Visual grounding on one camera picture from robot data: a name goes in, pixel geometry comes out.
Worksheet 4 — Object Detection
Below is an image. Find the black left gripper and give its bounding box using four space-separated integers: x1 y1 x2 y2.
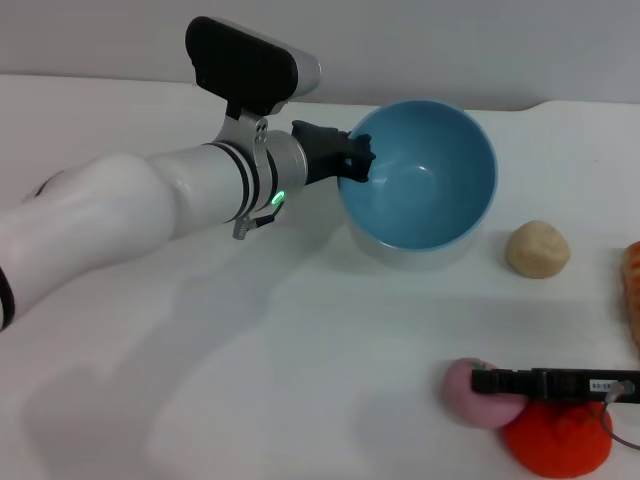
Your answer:
291 119 376 185

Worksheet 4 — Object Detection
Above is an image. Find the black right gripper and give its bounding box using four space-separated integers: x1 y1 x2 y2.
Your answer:
472 368 640 404

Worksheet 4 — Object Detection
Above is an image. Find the pink toy peach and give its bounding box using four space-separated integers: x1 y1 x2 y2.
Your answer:
439 357 526 431

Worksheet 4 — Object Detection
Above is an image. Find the blue bowl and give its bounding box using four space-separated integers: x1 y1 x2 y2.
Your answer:
337 99 499 252

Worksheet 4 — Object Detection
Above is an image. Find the orange toy tangerine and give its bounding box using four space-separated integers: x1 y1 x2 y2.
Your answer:
502 399 614 477

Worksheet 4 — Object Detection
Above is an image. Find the beige toy bun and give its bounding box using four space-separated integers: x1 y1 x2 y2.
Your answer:
504 219 572 279

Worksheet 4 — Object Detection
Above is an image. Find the orange toy bread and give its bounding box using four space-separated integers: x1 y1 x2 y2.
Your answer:
619 240 640 354

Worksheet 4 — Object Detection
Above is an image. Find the right gripper connector cable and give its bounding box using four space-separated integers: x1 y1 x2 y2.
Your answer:
598 379 640 451

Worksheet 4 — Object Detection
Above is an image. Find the left arm connector cable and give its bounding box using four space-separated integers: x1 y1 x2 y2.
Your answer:
232 205 280 240

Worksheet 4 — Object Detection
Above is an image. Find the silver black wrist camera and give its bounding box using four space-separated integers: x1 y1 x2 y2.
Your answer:
184 16 322 117

